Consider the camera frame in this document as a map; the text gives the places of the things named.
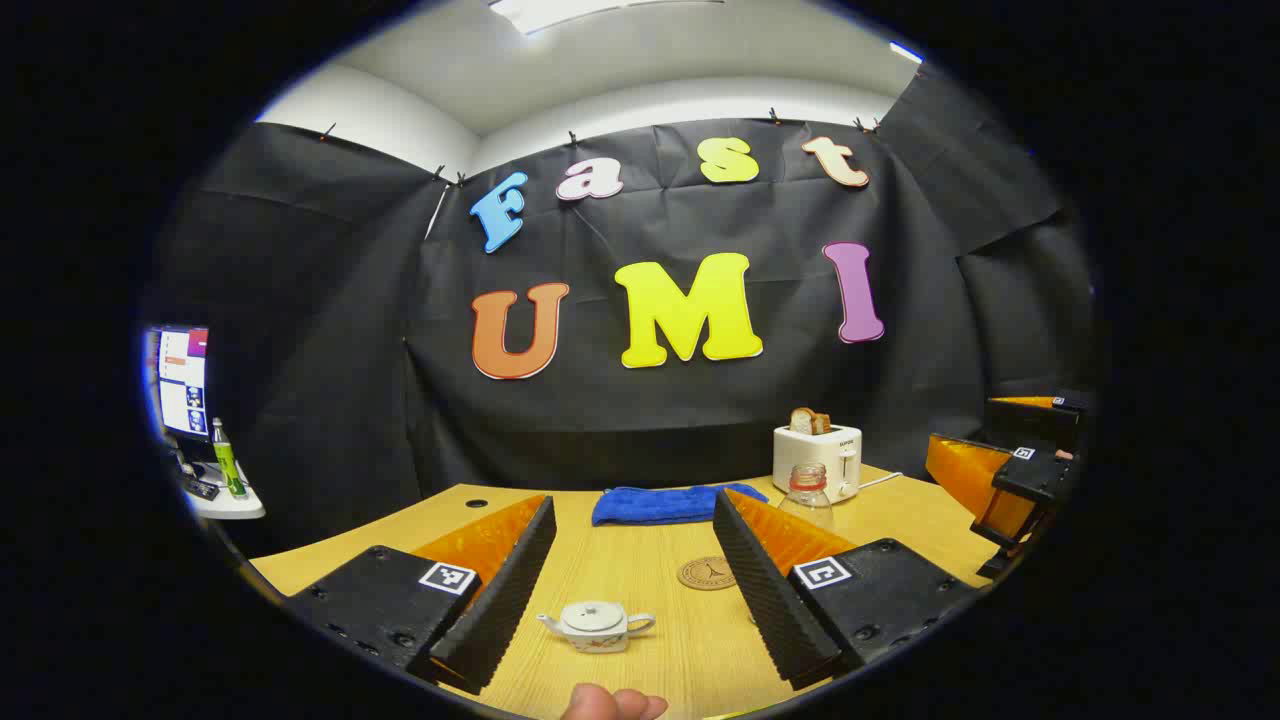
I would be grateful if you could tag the green drink bottle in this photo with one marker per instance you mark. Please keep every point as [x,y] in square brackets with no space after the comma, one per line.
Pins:
[229,465]

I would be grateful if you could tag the computer monitor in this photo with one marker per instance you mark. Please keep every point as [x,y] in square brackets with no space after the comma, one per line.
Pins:
[182,380]

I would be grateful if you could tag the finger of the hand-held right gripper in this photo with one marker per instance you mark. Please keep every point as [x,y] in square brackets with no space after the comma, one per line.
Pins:
[1030,425]
[1035,475]

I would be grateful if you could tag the white side table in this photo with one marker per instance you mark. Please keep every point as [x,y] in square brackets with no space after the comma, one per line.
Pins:
[235,507]

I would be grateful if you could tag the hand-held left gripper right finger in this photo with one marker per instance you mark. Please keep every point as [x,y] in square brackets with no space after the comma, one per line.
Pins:
[760,590]

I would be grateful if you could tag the white teacup lid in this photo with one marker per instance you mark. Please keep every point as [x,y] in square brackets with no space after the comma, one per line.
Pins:
[594,612]

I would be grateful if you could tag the black backdrop cloth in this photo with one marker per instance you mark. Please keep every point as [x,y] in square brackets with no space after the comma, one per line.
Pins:
[350,350]

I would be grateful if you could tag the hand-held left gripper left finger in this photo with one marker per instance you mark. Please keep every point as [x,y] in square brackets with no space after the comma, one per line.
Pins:
[510,590]

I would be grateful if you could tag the white toaster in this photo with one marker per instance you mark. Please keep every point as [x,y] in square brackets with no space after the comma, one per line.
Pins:
[810,460]

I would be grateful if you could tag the blue towel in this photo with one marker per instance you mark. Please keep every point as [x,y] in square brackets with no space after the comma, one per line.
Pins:
[665,505]

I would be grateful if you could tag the black keyboard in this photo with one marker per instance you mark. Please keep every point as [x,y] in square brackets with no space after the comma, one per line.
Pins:
[201,490]

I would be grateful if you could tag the clear plastic water bottle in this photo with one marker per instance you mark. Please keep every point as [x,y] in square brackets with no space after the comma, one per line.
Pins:
[806,490]

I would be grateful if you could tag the large bread slice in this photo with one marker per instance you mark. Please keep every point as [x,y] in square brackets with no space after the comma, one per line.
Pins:
[803,422]

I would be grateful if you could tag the white teacup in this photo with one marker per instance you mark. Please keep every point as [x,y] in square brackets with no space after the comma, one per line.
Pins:
[600,642]

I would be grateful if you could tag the round brown coaster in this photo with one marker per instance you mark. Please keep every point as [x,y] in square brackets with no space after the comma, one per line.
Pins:
[705,573]

